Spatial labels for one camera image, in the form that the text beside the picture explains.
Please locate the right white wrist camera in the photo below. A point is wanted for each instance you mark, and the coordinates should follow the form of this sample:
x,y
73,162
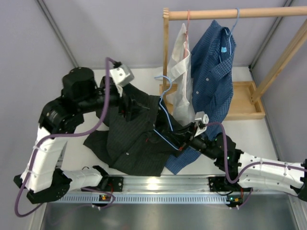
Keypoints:
x,y
200,123

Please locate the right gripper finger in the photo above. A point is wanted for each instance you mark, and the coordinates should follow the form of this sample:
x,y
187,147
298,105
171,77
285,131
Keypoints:
x,y
180,132
180,144

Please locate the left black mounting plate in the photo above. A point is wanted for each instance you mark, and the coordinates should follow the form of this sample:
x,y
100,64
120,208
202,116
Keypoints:
x,y
114,184

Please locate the aluminium frame post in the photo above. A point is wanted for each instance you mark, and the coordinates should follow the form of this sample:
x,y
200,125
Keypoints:
x,y
272,46
57,32

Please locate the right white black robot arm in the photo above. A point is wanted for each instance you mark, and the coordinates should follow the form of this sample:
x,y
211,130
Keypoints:
x,y
241,168

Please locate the left aluminium frame post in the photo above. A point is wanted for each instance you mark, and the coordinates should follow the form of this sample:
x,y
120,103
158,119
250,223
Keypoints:
x,y
57,32

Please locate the blue checked shirt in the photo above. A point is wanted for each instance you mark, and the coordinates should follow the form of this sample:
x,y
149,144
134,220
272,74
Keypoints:
x,y
211,72

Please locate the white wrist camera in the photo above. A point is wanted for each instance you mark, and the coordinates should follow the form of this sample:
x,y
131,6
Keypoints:
x,y
200,123
121,76

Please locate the white shirt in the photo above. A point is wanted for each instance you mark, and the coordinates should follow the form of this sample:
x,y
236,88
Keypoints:
x,y
179,71

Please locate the blue wire hanger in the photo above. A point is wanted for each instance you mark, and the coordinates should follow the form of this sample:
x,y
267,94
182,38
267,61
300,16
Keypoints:
x,y
165,111

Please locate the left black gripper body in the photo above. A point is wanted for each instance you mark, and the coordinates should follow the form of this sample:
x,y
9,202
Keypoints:
x,y
115,99

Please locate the wooden clothes rack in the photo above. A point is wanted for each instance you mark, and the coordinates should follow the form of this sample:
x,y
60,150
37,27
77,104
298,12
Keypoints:
x,y
246,103

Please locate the blue hanger holding shirt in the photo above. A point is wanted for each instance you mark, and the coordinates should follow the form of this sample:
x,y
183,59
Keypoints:
x,y
230,34

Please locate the black pinstripe shirt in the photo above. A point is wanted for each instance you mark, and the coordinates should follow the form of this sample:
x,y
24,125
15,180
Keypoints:
x,y
133,147

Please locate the right aluminium frame post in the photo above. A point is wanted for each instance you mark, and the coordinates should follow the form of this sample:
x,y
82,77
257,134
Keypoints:
x,y
272,46

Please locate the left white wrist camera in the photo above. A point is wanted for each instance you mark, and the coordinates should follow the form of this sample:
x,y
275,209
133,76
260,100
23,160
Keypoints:
x,y
121,76

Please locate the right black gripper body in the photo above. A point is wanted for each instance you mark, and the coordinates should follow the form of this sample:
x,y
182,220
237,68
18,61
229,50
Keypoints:
x,y
201,143

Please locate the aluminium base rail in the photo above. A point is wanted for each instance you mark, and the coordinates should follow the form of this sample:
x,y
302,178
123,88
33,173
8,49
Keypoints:
x,y
168,183

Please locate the pink wire hanger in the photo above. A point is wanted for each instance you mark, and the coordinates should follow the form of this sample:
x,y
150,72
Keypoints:
x,y
187,35

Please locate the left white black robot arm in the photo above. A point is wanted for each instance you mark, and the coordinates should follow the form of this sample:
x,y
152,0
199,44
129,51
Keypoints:
x,y
43,177

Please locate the grey slotted cable duct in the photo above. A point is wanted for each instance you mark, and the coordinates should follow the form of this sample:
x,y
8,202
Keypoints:
x,y
82,198

